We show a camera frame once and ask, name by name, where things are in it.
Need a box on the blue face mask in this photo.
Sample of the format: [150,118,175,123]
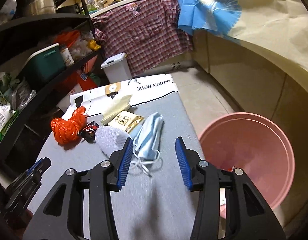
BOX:
[132,112,164,178]

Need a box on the yellow toy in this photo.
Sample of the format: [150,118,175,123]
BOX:
[87,39,101,51]

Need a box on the clear plastic bag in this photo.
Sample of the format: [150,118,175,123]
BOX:
[11,80,37,110]

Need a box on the orange plastic bag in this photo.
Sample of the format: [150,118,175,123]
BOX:
[50,106,87,145]

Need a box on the steel pot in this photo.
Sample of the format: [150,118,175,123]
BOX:
[22,0,57,15]

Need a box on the pink plastic bucket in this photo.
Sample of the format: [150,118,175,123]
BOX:
[198,112,294,219]

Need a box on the red and orange package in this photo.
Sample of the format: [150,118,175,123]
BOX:
[64,67,99,90]

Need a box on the teal storage box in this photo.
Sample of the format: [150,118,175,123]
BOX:
[20,43,67,88]

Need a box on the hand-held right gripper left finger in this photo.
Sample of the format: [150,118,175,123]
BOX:
[23,137,134,240]

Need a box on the black and red snack wrapper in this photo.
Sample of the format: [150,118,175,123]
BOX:
[79,121,99,143]

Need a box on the white jar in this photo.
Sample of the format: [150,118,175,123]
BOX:
[59,44,75,67]

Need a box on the black shelf rack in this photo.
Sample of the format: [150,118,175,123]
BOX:
[0,0,105,160]

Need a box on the white paper bag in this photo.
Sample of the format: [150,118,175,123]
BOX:
[69,84,84,97]

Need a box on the cream paper strip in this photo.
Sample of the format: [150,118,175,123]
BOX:
[100,94,133,124]

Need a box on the red plaid shirt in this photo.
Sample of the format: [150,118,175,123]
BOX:
[94,0,194,78]

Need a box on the beige tissue packet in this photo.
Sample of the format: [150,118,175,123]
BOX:
[107,110,145,133]

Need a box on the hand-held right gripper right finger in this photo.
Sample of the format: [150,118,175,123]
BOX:
[175,136,287,240]

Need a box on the white lidded trash bin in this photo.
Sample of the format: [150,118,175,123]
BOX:
[101,52,133,84]

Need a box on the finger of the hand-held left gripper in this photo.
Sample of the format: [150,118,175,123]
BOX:
[35,157,52,178]
[25,159,44,175]

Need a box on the green and white packet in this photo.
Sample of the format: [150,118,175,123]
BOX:
[0,105,20,142]

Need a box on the red plastic bag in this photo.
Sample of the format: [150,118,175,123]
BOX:
[53,30,80,49]

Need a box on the white foam fruit net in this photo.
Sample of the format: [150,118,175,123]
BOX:
[94,126,132,159]

